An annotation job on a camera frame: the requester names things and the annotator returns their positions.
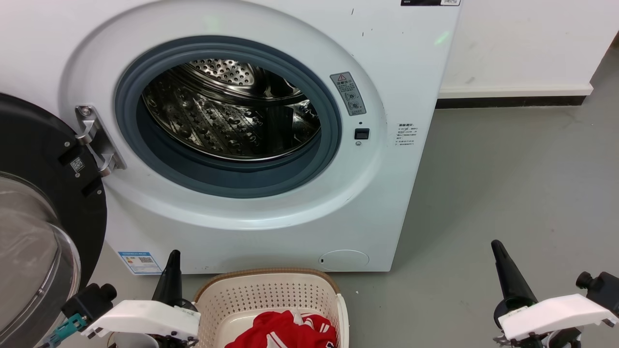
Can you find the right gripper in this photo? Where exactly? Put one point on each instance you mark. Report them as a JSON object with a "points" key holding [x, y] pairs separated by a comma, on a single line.
{"points": [[517, 305]]}

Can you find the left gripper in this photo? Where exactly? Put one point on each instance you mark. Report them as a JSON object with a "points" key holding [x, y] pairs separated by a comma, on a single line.
{"points": [[167, 342]]}

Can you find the red and white garment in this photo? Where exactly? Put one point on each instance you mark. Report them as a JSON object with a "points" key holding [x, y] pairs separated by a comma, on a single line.
{"points": [[280, 333]]}

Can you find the cream plastic laundry basket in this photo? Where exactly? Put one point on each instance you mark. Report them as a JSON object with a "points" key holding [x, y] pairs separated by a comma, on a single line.
{"points": [[266, 295]]}

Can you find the stainless steel washing machine drum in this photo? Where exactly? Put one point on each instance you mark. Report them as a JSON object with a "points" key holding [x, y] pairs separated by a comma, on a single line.
{"points": [[217, 121]]}

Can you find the black washer door with glass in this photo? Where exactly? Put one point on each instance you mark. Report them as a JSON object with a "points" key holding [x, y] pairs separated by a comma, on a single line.
{"points": [[29, 145]]}

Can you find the blue energy label sticker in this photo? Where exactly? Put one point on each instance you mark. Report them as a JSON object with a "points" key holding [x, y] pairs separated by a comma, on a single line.
{"points": [[140, 263]]}

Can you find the grey rubber door gasket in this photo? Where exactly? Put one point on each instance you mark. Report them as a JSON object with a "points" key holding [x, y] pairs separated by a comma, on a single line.
{"points": [[222, 180]]}

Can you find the white front-load washing machine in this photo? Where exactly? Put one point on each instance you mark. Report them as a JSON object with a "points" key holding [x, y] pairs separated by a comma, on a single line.
{"points": [[387, 203]]}

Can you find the white QR code sticker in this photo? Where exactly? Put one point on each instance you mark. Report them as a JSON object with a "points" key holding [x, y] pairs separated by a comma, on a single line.
{"points": [[77, 165]]}

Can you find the metal door hinge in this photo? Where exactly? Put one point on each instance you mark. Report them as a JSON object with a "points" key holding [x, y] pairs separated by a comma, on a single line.
{"points": [[99, 140]]}

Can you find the round white filter cover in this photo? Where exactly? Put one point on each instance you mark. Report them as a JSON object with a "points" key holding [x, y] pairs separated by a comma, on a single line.
{"points": [[344, 260]]}

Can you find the black baseboard strip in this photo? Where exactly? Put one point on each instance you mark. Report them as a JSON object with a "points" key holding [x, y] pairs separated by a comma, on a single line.
{"points": [[508, 102]]}

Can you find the small text instruction sticker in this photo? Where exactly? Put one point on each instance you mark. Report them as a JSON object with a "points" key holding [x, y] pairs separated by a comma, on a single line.
{"points": [[406, 134]]}

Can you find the grey warning sticker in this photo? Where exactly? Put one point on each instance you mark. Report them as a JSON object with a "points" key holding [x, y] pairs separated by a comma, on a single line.
{"points": [[348, 93]]}

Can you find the black panel label strip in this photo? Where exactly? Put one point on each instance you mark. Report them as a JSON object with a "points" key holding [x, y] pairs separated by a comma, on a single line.
{"points": [[425, 2]]}

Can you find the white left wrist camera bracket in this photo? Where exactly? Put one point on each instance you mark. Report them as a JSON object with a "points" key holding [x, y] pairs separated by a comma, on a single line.
{"points": [[140, 316]]}

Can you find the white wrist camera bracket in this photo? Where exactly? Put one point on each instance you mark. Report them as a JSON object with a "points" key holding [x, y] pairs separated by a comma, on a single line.
{"points": [[556, 316], [140, 316]]}

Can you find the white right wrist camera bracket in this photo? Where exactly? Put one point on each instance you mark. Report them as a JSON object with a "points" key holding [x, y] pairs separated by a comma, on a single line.
{"points": [[556, 316]]}

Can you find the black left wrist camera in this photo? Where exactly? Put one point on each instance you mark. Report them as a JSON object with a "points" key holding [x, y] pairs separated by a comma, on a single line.
{"points": [[89, 299]]}

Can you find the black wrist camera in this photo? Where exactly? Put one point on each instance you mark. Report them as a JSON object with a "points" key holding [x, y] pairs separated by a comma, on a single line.
{"points": [[602, 287], [89, 299]]}

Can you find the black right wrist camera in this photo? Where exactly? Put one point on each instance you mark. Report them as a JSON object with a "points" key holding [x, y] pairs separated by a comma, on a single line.
{"points": [[602, 287]]}

